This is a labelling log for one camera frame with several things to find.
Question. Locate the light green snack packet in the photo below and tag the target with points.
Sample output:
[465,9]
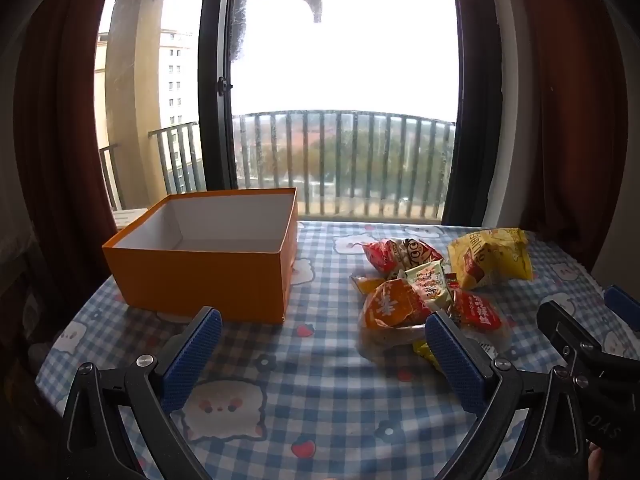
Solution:
[432,282]

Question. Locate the yellow chip bag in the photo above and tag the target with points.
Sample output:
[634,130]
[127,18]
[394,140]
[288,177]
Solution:
[490,260]

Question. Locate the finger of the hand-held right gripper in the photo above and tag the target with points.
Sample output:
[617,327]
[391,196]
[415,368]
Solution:
[560,325]
[622,305]

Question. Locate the small orange jelly packet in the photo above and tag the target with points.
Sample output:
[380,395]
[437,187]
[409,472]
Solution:
[367,285]

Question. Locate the black window frame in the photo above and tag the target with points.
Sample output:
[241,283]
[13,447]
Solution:
[215,135]

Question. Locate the pale apartment building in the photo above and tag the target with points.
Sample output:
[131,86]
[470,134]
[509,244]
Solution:
[175,70]

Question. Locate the blue checked tablecloth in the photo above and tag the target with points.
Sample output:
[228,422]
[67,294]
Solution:
[320,390]

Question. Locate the grey balcony railing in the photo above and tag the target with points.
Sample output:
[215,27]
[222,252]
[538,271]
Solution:
[350,160]

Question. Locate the red sachet packet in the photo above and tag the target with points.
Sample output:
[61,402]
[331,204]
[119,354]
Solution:
[477,312]

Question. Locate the orange bread packet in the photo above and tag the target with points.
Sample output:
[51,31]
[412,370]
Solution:
[390,310]

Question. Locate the grey fuzzy hanging cloth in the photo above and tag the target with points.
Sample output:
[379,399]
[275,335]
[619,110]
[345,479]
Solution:
[239,10]

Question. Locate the orange cardboard box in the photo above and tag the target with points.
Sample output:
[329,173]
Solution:
[210,280]

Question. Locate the red peanut packet cartoon face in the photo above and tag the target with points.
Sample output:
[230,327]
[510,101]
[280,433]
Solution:
[400,255]

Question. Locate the dark red curtain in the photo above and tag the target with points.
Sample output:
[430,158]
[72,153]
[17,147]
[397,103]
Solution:
[60,110]
[560,110]

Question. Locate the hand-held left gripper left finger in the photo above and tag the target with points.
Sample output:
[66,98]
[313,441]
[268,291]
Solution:
[192,360]

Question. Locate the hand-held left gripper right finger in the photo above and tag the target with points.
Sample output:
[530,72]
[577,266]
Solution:
[455,365]

